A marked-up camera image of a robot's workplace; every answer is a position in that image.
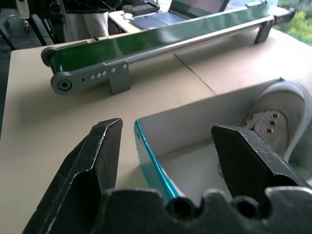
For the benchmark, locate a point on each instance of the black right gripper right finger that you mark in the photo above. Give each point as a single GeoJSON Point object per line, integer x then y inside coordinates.
{"type": "Point", "coordinates": [246, 161]}

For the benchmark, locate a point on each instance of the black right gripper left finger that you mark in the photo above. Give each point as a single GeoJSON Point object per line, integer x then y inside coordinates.
{"type": "Point", "coordinates": [80, 170]}

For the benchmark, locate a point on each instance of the teal and white shoebox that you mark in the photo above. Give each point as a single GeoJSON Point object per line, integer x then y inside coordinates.
{"type": "Point", "coordinates": [192, 131]}

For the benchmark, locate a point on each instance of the white canvas sneaker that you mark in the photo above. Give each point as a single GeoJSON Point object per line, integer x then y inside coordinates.
{"type": "Point", "coordinates": [280, 114]}

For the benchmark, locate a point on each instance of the white fabric bag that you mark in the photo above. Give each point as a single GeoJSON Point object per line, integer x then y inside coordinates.
{"type": "Point", "coordinates": [83, 23]}

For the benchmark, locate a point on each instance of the white side table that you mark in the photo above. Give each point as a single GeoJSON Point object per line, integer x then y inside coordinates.
{"type": "Point", "coordinates": [126, 20]}

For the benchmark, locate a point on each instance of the open laptop computer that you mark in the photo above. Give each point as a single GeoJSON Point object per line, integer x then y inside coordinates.
{"type": "Point", "coordinates": [175, 13]}

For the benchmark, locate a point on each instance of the black remote controller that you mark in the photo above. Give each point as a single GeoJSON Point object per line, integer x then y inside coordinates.
{"type": "Point", "coordinates": [140, 7]}

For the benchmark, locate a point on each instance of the green conveyor belt, grey frame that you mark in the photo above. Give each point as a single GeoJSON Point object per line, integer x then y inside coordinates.
{"type": "Point", "coordinates": [156, 48]}

